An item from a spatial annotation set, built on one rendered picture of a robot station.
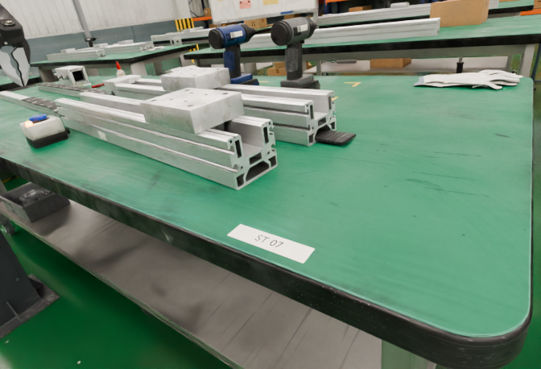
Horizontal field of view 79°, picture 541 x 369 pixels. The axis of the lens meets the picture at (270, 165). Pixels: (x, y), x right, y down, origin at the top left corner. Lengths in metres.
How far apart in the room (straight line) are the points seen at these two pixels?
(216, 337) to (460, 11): 2.29
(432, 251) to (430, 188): 0.13
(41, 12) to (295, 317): 12.61
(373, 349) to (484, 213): 0.61
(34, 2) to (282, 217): 12.80
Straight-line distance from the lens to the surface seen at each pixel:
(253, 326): 1.05
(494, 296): 0.36
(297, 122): 0.63
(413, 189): 0.49
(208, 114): 0.54
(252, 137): 0.55
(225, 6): 4.50
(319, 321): 1.04
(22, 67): 1.06
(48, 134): 1.04
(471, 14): 2.57
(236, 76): 1.08
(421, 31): 2.17
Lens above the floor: 1.03
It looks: 25 degrees down
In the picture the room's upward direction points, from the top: 8 degrees counter-clockwise
